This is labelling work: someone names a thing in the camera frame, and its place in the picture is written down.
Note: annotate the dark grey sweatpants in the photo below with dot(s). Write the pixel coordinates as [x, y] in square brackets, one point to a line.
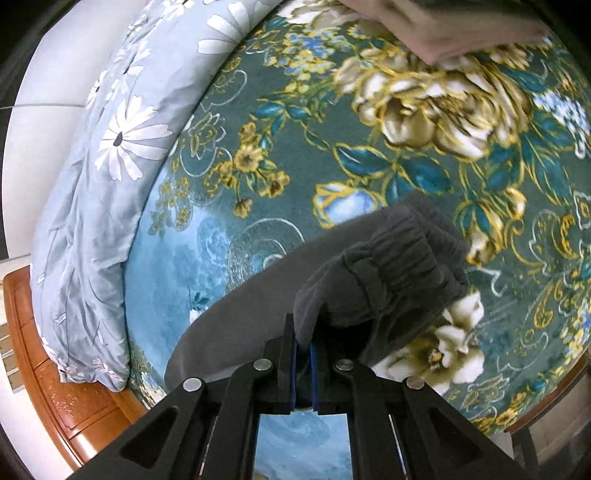
[364, 289]

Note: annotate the light blue floral duvet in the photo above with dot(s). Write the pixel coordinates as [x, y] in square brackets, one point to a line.
[133, 116]

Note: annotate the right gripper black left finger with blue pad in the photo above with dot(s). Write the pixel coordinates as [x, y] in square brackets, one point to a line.
[204, 430]

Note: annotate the beige folded garment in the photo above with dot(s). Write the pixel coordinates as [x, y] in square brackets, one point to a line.
[439, 30]

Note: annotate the teal floral bed blanket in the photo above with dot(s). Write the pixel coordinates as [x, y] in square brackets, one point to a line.
[316, 119]

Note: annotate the orange wooden bed frame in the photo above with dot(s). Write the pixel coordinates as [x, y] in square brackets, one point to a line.
[80, 419]

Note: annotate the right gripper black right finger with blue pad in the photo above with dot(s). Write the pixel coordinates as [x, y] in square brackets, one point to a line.
[403, 430]

